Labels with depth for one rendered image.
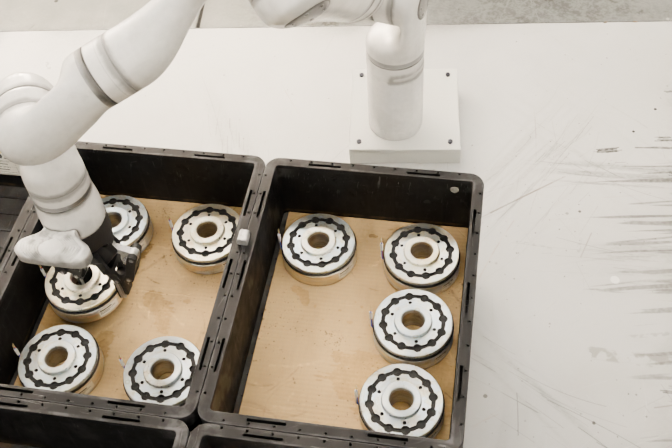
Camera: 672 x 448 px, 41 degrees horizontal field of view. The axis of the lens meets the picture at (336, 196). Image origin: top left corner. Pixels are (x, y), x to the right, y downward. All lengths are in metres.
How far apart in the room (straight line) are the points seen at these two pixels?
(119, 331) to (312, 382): 0.27
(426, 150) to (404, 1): 0.31
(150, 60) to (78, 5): 2.24
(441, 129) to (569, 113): 0.24
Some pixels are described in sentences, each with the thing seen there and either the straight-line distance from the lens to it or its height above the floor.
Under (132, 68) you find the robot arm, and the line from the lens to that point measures 0.96.
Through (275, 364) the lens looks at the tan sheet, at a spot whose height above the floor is 0.83.
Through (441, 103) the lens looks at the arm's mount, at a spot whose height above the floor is 0.74.
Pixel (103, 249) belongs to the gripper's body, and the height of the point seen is 0.97.
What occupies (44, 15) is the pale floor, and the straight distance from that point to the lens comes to 3.19.
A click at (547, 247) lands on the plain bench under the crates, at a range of 1.45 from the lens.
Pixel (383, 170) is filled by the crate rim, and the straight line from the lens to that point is 1.23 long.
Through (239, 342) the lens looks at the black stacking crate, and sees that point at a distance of 1.15.
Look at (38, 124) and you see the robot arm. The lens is 0.97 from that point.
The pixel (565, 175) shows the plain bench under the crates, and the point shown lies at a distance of 1.55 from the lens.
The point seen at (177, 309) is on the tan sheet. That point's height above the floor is 0.83.
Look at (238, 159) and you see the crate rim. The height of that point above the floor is 0.93.
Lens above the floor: 1.86
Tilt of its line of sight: 50 degrees down
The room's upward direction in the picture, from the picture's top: 6 degrees counter-clockwise
